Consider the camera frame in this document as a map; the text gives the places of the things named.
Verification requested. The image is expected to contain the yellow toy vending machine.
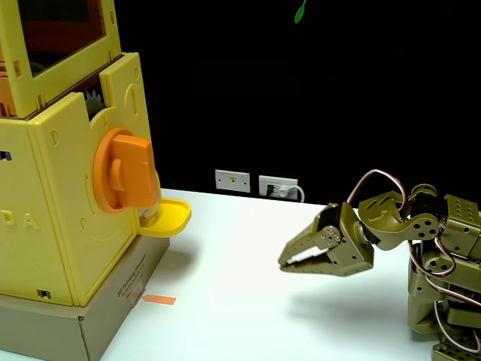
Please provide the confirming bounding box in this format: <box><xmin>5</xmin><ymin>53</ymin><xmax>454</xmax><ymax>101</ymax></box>
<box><xmin>0</xmin><ymin>0</ymin><xmax>162</xmax><ymax>308</ymax></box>

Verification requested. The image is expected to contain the translucent capsule ball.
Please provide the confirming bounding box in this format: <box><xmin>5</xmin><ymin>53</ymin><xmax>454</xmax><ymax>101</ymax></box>
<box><xmin>138</xmin><ymin>202</ymin><xmax>159</xmax><ymax>229</ymax></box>

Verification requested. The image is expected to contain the white wall socket plate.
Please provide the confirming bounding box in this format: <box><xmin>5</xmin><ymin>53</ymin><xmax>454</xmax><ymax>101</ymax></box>
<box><xmin>258</xmin><ymin>174</ymin><xmax>299</xmax><ymax>199</ymax></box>

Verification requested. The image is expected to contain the brown cardboard box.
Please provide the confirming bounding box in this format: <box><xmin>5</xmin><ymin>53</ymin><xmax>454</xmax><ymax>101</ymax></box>
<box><xmin>0</xmin><ymin>235</ymin><xmax>171</xmax><ymax>361</ymax></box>

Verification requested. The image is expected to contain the clear tape tab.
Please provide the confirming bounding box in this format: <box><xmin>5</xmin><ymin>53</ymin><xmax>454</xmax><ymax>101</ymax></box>
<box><xmin>126</xmin><ymin>287</ymin><xmax>147</xmax><ymax>309</ymax></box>

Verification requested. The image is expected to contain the white blank wall plate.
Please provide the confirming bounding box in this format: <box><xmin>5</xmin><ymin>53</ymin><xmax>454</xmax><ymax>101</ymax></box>
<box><xmin>214</xmin><ymin>168</ymin><xmax>251</xmax><ymax>194</ymax></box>

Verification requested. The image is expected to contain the orange vending machine knob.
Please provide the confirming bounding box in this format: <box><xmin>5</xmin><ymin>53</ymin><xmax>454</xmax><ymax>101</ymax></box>
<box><xmin>92</xmin><ymin>127</ymin><xmax>159</xmax><ymax>215</ymax></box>

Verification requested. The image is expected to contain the orange tape strip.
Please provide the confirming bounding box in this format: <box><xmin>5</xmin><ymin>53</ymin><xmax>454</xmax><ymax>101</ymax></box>
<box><xmin>141</xmin><ymin>294</ymin><xmax>177</xmax><ymax>307</ymax></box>

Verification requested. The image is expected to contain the grey plastic gear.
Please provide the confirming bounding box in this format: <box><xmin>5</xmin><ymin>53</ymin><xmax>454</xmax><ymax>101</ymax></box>
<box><xmin>84</xmin><ymin>89</ymin><xmax>105</xmax><ymax>114</ymax></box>

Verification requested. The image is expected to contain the green leaf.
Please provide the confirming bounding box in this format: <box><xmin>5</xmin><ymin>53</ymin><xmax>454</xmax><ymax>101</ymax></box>
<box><xmin>293</xmin><ymin>0</ymin><xmax>309</xmax><ymax>24</ymax></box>

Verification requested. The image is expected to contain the yellow dispensing tray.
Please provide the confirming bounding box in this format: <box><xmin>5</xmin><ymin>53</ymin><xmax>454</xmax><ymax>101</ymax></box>
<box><xmin>137</xmin><ymin>198</ymin><xmax>192</xmax><ymax>238</ymax></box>

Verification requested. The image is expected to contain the red white black servo cable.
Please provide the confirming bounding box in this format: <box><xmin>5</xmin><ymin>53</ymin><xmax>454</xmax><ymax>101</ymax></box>
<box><xmin>346</xmin><ymin>168</ymin><xmax>410</xmax><ymax>217</ymax></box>
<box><xmin>407</xmin><ymin>221</ymin><xmax>481</xmax><ymax>354</ymax></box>

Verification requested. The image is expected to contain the white plug with cable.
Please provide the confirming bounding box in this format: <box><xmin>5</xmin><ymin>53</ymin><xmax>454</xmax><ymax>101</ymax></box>
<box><xmin>276</xmin><ymin>184</ymin><xmax>306</xmax><ymax>203</ymax></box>

